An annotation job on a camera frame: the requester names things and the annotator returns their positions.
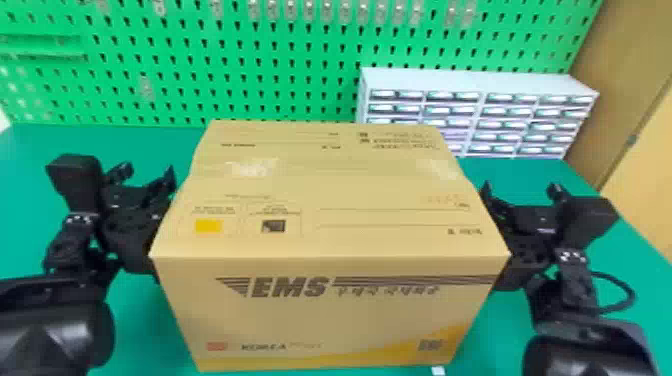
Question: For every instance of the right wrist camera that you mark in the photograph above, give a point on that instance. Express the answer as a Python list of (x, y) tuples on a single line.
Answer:
[(587, 216)]

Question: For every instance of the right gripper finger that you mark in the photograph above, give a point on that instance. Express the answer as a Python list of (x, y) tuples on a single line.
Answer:
[(498, 207), (558, 193)]

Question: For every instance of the cardboard box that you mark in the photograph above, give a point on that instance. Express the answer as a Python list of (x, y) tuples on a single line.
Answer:
[(325, 231)]

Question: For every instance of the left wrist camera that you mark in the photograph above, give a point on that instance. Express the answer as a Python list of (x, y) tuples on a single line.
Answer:
[(74, 178)]

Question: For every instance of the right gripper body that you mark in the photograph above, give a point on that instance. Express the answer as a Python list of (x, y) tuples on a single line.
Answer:
[(530, 246)]

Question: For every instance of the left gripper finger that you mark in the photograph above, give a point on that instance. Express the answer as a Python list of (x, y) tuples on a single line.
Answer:
[(120, 172), (162, 191)]

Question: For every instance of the white drawer cabinet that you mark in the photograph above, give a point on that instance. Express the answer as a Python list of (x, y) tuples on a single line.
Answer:
[(504, 113)]

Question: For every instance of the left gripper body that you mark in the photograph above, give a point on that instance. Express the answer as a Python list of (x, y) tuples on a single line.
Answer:
[(126, 231)]

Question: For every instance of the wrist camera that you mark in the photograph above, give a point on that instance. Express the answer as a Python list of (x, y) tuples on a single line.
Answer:
[(587, 216), (74, 178)]

